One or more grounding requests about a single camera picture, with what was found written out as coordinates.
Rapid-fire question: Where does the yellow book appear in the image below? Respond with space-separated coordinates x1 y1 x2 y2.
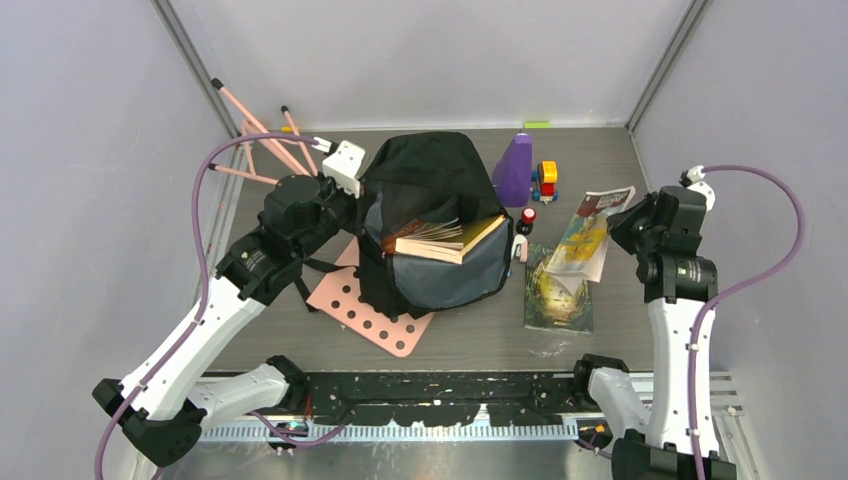
389 215 506 264

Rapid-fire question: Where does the orange paperback book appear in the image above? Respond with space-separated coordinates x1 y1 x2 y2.
381 218 463 254

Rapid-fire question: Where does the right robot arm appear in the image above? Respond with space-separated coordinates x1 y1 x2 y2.
570 181 738 479

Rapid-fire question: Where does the dark green fantasy book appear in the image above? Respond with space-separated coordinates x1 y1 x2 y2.
523 244 594 334

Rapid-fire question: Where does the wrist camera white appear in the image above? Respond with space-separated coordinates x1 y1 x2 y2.
313 137 367 199
679 165 716 212

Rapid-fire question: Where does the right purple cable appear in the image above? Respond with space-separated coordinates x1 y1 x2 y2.
579 164 807 480

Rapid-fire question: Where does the teal paperback book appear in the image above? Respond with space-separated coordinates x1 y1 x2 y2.
545 186 636 295

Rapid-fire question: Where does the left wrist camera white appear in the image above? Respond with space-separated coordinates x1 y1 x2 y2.
313 137 367 199

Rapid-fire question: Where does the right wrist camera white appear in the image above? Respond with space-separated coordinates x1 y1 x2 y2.
679 165 716 212

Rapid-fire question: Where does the pink perforated board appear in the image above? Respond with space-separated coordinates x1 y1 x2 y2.
307 239 435 358

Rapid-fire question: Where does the colourful toy block car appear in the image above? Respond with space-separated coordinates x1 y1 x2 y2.
531 160 558 204

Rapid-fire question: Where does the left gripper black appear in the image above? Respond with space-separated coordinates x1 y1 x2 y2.
293 168 375 261

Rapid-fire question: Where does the red cap glue bottle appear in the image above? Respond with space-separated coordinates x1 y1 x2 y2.
516 207 537 236

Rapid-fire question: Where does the pink metal stool frame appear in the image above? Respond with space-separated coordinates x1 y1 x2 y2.
206 78 319 185

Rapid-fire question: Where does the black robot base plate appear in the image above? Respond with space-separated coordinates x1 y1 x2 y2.
242 370 637 429

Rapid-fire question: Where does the pink white stapler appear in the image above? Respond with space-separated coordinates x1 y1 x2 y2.
512 234 528 263

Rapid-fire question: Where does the green tape marker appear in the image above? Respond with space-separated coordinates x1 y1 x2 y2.
522 121 551 130

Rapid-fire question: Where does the black student backpack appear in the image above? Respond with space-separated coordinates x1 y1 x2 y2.
354 131 513 318

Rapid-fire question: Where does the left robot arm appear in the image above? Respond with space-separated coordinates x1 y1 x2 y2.
92 174 361 478

